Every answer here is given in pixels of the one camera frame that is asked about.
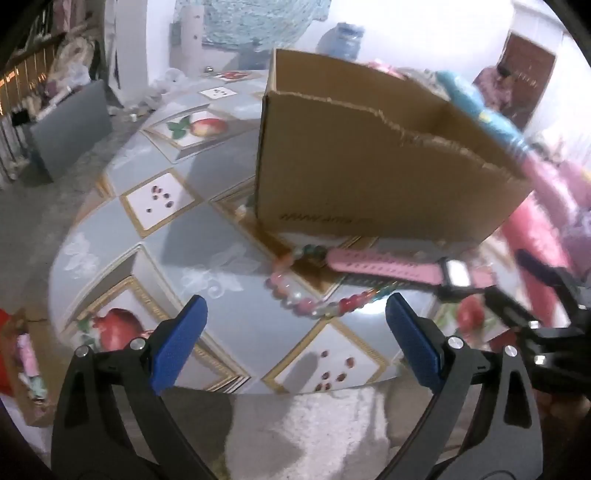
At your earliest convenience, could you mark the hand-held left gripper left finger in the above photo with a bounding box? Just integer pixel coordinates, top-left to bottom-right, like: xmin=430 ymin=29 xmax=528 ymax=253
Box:
xmin=51 ymin=295 xmax=218 ymax=480

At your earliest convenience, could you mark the red paper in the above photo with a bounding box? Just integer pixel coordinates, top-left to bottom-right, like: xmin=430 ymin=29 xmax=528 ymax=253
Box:
xmin=0 ymin=308 xmax=19 ymax=398

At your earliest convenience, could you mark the cluttered shelf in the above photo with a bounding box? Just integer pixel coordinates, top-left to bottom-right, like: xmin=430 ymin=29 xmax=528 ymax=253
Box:
xmin=0 ymin=28 xmax=109 ymax=116

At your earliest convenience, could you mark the brown wooden door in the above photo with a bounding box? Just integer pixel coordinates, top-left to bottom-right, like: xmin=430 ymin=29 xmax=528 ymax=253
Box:
xmin=496 ymin=32 xmax=557 ymax=130

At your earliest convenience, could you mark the white fluffy rug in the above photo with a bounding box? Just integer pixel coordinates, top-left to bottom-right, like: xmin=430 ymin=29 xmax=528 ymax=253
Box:
xmin=224 ymin=383 xmax=402 ymax=480

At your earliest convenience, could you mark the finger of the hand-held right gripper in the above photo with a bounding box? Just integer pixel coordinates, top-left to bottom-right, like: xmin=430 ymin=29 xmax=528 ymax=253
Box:
xmin=436 ymin=284 xmax=541 ymax=330
xmin=516 ymin=249 xmax=583 ymax=315

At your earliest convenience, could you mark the blue pillow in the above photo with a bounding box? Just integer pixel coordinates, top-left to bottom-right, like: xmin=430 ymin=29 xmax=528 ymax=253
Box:
xmin=436 ymin=69 xmax=529 ymax=160

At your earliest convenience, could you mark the blue water jug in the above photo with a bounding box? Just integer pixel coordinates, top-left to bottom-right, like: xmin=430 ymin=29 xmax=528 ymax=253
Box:
xmin=316 ymin=22 xmax=365 ymax=61

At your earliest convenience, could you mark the teal patterned cloth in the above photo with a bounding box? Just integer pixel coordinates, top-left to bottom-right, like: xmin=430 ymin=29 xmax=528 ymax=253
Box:
xmin=175 ymin=0 xmax=333 ymax=49

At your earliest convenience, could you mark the pink strap wrist watch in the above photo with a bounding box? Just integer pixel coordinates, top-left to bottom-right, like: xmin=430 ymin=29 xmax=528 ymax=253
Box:
xmin=323 ymin=247 xmax=495 ymax=296

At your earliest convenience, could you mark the brown cardboard box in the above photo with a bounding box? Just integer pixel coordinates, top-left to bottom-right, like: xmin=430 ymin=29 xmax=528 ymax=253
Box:
xmin=253 ymin=48 xmax=534 ymax=243

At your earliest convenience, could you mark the multicolour bead bracelet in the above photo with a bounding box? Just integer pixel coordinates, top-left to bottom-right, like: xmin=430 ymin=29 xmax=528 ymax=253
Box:
xmin=264 ymin=244 xmax=402 ymax=319

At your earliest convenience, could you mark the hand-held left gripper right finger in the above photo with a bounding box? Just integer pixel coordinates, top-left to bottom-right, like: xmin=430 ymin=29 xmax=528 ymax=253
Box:
xmin=385 ymin=293 xmax=543 ymax=480

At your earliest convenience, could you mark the grey box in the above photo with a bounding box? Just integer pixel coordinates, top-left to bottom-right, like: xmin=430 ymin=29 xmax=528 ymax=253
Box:
xmin=28 ymin=79 xmax=114 ymax=183

